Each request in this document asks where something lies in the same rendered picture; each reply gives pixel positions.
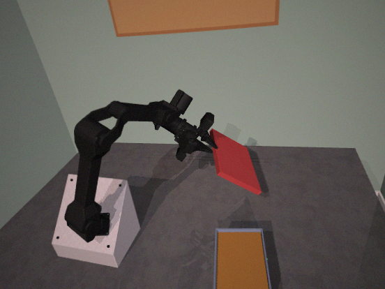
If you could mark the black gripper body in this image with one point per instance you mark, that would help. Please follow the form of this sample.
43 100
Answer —
205 123

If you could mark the red lid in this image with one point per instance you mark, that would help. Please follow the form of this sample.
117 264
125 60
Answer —
233 162

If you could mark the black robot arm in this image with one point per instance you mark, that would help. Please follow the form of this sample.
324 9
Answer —
93 141

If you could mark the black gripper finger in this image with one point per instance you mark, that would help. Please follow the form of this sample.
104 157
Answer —
207 138
202 147

